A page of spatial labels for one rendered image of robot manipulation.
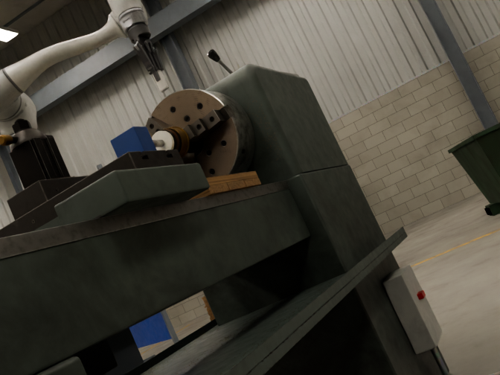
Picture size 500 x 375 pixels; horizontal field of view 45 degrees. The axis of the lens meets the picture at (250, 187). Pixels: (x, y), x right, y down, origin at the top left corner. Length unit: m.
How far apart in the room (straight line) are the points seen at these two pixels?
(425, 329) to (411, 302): 0.10
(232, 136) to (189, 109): 0.16
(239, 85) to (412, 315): 0.93
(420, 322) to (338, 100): 10.18
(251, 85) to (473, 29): 10.28
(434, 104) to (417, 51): 1.04
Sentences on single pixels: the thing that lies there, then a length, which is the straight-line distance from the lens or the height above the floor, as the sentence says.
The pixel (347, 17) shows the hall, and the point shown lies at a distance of 12.33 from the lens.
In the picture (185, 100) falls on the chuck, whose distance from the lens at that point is 1.82.
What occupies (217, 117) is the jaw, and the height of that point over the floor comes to 1.09.
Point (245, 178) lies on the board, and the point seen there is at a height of 0.89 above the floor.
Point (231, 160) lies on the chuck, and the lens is 1.75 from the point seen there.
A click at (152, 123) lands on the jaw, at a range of 1.83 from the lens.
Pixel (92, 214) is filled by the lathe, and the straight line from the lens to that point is 1.06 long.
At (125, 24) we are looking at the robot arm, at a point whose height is 1.60.
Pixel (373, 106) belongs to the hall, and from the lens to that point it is 11.92.
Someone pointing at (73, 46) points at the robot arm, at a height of 1.63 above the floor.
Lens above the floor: 0.70
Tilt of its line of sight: 6 degrees up
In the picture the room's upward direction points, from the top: 25 degrees counter-clockwise
